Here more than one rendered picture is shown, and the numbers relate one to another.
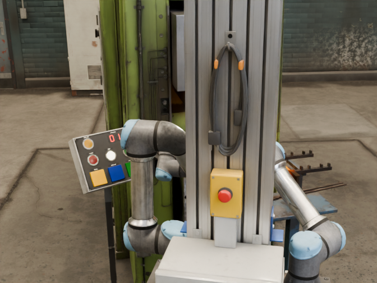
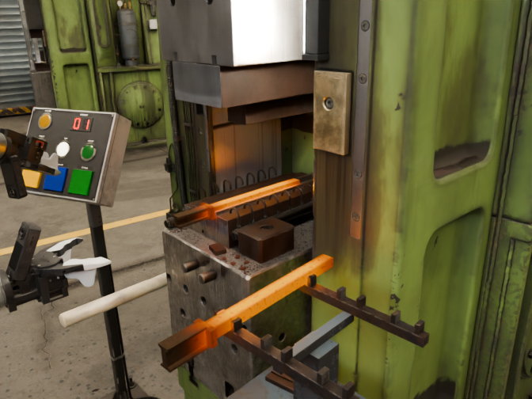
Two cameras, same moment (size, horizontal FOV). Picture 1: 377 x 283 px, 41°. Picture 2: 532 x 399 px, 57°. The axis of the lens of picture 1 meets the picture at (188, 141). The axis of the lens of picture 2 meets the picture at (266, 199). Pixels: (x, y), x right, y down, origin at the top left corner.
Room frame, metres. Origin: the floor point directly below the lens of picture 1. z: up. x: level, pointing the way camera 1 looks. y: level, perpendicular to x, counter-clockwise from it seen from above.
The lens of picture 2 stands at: (2.21, -1.21, 1.47)
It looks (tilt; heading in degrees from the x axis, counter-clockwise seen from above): 21 degrees down; 59
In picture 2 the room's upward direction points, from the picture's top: 1 degrees counter-clockwise
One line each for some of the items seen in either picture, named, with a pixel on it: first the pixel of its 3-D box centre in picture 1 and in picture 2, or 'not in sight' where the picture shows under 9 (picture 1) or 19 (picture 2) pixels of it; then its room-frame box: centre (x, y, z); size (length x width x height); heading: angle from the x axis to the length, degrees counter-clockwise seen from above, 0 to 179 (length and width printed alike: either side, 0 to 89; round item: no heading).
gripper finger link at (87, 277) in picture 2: not in sight; (88, 273); (2.35, -0.24, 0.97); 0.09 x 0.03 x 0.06; 155
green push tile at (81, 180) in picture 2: (133, 168); (81, 182); (2.45, 0.29, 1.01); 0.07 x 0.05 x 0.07; 126
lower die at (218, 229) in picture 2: not in sight; (264, 202); (2.89, -0.05, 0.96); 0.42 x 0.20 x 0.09; 11
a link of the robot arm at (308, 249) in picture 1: (306, 252); not in sight; (1.66, -0.44, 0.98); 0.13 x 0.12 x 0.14; 131
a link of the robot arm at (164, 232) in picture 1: (174, 240); not in sight; (1.76, 0.06, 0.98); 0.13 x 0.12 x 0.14; 77
